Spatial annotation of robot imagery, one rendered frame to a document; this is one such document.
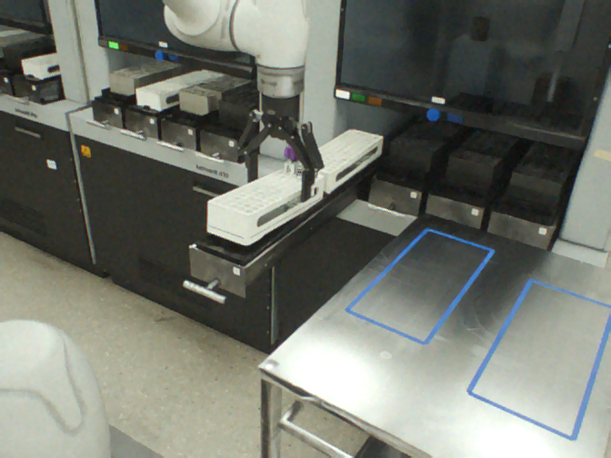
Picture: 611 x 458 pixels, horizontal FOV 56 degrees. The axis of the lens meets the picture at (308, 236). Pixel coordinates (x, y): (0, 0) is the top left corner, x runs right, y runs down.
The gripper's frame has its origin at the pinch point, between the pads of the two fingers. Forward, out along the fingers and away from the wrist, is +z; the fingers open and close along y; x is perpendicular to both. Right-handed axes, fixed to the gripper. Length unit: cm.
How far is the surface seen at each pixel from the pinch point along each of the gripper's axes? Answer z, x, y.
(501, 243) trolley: 5.2, 13.6, 45.0
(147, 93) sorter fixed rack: 1, 33, -70
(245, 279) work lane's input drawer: 9.0, -21.5, 6.7
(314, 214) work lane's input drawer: 6.6, 4.6, 6.4
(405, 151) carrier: 0.6, 36.7, 14.0
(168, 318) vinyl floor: 87, 30, -69
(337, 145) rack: 1.1, 30.9, -2.3
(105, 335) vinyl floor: 87, 10, -81
